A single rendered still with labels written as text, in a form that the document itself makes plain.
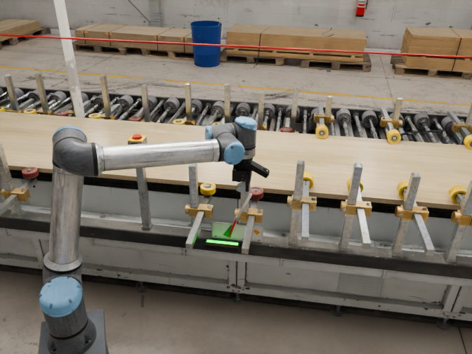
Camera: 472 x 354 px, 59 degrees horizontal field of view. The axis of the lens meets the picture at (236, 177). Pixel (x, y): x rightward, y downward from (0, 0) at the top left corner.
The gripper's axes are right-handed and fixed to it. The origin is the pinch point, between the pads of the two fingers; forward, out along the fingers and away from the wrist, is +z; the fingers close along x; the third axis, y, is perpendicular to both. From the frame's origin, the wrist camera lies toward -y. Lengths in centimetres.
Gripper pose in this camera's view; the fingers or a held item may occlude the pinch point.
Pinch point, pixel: (248, 194)
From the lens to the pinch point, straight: 192.9
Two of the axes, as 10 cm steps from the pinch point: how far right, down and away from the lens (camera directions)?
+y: -9.9, -0.9, 1.2
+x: -1.5, 5.0, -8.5
